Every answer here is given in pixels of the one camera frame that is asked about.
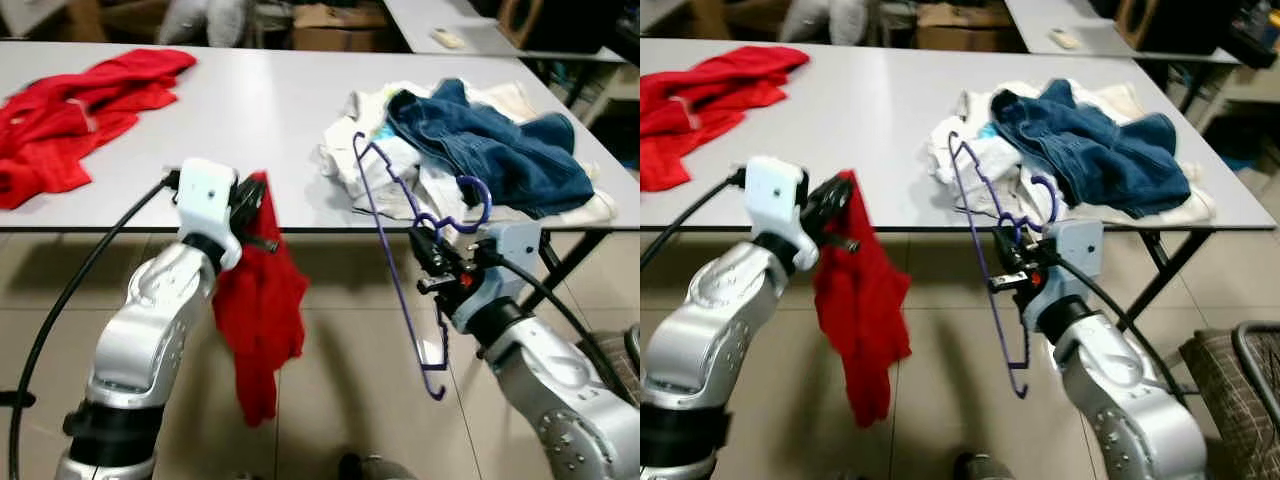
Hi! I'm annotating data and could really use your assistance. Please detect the blue denim jeans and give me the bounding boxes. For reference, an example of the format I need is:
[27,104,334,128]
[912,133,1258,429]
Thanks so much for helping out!
[990,78,1203,219]
[386,78,597,219]

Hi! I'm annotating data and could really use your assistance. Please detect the red garment with white print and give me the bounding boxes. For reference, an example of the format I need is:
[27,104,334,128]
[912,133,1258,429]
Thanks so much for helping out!
[212,172,310,429]
[812,170,913,429]

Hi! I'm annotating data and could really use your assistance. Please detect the red garment with plaid lining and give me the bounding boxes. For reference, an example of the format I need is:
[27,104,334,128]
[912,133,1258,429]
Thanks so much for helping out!
[640,45,811,193]
[0,48,198,211]

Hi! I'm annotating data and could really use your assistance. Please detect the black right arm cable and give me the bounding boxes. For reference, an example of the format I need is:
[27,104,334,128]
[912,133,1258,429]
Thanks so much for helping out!
[478,250,633,401]
[1048,252,1191,406]

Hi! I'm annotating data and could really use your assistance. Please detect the grey pillow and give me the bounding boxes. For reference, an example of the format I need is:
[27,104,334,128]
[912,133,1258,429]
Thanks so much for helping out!
[780,0,833,46]
[830,0,881,46]
[205,0,257,47]
[158,0,209,47]

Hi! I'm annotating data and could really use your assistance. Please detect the brown checkered chair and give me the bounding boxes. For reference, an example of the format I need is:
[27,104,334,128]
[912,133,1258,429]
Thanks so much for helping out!
[1180,320,1280,480]
[575,325,641,406]

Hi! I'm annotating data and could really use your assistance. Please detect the open brown cardboard box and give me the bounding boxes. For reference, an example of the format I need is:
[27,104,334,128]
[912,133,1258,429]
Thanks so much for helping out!
[292,3,393,51]
[915,3,1013,51]

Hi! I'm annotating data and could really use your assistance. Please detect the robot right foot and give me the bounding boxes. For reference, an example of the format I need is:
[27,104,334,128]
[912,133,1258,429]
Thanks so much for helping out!
[952,452,1036,480]

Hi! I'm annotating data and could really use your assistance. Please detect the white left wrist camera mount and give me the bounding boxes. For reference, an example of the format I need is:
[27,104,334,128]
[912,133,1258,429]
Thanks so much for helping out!
[745,155,813,271]
[175,158,242,271]

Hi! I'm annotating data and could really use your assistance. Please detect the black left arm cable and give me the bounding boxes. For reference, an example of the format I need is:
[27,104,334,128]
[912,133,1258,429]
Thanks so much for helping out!
[8,172,183,480]
[640,168,749,271]

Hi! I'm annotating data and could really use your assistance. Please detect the white clothes pile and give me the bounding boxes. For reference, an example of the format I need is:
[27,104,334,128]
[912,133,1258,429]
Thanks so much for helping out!
[318,80,619,227]
[925,80,1217,229]

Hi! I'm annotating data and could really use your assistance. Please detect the brown wooden speaker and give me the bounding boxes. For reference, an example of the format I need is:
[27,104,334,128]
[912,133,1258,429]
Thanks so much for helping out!
[1113,0,1186,53]
[497,0,566,51]

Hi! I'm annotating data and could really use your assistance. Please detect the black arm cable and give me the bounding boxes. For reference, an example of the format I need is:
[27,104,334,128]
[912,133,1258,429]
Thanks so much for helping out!
[640,168,749,271]
[1048,252,1191,406]
[8,172,183,480]
[478,250,633,401]

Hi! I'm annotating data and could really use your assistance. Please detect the purple clothes hanger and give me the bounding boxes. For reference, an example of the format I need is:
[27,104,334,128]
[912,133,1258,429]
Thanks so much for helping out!
[352,132,493,401]
[947,130,1061,399]

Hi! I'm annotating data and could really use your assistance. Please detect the black table leg frame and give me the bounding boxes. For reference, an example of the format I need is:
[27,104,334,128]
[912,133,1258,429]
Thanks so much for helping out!
[520,230,613,313]
[1120,230,1216,331]

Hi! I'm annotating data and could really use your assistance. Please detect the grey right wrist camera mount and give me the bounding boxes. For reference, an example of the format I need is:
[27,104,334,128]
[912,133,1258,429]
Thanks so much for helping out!
[1022,218,1105,333]
[452,220,544,336]

